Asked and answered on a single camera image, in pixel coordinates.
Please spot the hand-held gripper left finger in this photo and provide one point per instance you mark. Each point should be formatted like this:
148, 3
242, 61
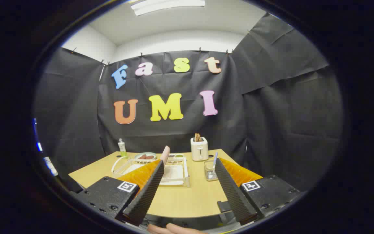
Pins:
146, 191

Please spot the clear bottle with green liquid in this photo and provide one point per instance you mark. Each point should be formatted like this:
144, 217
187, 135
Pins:
122, 149

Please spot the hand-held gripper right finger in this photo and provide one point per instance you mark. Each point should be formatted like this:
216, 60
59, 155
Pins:
234, 191

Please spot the white printed sheet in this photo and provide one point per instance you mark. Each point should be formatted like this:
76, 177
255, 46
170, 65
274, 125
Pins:
50, 166

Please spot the brown toast slice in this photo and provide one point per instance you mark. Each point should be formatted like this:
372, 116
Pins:
198, 137

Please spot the pale green plate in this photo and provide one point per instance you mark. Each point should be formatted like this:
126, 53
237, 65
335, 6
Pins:
137, 160

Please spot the white drip tray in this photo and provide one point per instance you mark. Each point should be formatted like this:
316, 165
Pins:
173, 172

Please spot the cream toaster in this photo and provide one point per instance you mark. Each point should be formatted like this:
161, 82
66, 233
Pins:
199, 150

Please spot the ceiling light fixture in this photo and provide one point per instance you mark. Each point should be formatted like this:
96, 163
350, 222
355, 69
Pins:
167, 6

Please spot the blue glowing screen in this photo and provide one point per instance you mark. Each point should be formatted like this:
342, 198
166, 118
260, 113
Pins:
38, 143

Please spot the black backdrop cloth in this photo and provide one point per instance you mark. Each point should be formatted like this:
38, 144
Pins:
271, 123

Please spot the pink plate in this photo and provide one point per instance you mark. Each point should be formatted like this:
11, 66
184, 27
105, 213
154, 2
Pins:
165, 153

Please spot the white divided seasoning tray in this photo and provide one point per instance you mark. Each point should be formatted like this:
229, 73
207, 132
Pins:
176, 156

